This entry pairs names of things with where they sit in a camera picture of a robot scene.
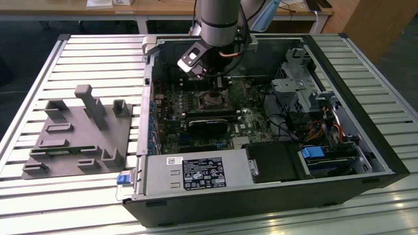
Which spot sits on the green motherboard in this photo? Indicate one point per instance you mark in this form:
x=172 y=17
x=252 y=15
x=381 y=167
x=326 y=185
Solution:
x=251 y=122

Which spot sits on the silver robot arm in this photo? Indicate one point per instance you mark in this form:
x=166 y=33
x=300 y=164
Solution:
x=216 y=24

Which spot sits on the black drive bay cover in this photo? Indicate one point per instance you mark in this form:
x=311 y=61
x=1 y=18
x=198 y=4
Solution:
x=274 y=161

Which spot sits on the black RAM stick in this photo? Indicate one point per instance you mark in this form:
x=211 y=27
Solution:
x=208 y=114

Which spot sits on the CPU socket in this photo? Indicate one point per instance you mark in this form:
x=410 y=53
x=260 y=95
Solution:
x=202 y=101

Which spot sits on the black open PC case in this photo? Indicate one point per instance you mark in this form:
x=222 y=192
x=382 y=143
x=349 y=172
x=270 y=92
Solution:
x=228 y=208

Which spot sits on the wooden desk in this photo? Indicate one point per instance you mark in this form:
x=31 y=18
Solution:
x=65 y=11

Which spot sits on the small CPU plate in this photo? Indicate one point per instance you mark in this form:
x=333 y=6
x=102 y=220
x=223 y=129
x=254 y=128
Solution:
x=214 y=101

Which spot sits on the wooden cabinet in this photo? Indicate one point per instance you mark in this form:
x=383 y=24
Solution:
x=375 y=24

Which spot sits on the blue case latch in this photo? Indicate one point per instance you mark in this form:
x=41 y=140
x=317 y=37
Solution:
x=123 y=178

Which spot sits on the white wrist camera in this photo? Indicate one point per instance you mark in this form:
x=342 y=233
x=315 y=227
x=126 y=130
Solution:
x=191 y=58

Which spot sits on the grey metal drive cage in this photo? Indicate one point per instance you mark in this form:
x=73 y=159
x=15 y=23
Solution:
x=290 y=93

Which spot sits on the grey power supply unit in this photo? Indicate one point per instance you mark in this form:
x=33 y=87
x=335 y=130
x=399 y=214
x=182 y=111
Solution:
x=156 y=176

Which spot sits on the black graphics card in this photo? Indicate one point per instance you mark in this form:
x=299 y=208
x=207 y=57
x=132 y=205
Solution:
x=208 y=127

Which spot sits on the blue disk carrier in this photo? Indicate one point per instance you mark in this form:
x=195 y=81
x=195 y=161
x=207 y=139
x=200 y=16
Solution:
x=311 y=152

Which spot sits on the pale blue teach pendant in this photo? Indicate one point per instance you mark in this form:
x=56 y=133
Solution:
x=264 y=19

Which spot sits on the black RAM slots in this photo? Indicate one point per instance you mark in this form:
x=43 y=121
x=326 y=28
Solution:
x=187 y=84

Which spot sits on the small white box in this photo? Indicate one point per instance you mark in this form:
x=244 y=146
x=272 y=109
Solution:
x=123 y=2

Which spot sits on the small silver heatsink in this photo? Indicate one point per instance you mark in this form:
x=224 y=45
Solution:
x=240 y=142

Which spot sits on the grey parts rack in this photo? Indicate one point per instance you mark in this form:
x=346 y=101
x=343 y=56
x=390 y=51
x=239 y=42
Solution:
x=81 y=137

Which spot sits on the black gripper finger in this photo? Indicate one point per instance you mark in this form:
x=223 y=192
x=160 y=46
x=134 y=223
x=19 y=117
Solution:
x=218 y=85

